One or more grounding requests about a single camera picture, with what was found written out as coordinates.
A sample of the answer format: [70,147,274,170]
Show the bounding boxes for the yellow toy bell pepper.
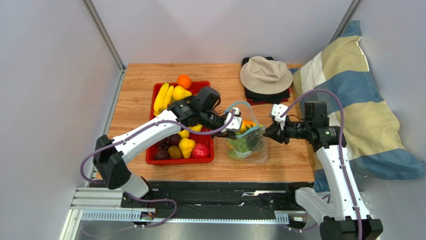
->
[178,138,196,159]

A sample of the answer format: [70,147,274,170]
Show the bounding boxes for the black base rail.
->
[120,181,305,220]

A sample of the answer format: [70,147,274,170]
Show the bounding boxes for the clear zip top bag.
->
[225,101,268,164]

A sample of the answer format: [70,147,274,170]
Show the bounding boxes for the dark red toy plum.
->
[153,148,171,160]

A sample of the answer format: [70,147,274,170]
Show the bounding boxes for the orange toy orange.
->
[176,74,192,90]

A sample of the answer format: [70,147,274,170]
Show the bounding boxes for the beige bucket hat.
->
[239,56,293,95]

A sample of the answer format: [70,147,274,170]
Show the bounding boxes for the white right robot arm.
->
[263,101,384,240]

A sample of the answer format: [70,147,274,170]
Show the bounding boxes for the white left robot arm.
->
[86,86,243,199]

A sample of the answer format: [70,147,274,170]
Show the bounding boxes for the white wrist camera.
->
[225,107,243,132]
[269,104,289,130]

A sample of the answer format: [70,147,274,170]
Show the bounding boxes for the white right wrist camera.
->
[269,104,289,130]

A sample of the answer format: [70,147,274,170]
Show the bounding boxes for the orange toy pineapple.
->
[246,128,264,152]

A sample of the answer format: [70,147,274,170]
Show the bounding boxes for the yellow toy banana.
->
[153,83,175,116]

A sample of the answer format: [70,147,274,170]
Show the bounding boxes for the red toy strawberry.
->
[192,143,211,159]

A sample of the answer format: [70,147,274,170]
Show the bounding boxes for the brown toy kiwi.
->
[167,145,184,160]

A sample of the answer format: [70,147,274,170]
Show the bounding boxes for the yellow toy pear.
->
[172,85,193,101]

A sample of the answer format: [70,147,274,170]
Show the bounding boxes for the orange toy mango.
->
[239,119,257,134]

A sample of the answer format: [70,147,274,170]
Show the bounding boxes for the yellow toy bananas bunch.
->
[178,124,203,138]

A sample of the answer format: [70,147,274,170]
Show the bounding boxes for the dark red folded cloth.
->
[244,87,291,106]

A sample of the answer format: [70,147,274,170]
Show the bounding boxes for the green toy grapes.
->
[228,138,251,153]

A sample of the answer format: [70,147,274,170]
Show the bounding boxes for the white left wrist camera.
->
[225,107,243,132]

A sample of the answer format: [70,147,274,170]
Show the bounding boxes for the red plastic tray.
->
[145,81,215,166]

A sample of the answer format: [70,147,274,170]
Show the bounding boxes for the dark purple toy grapes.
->
[156,134,182,150]

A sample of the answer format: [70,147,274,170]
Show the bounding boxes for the green toy cucumber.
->
[227,149,242,160]

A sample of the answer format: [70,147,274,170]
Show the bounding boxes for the striped pillow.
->
[293,20,426,181]

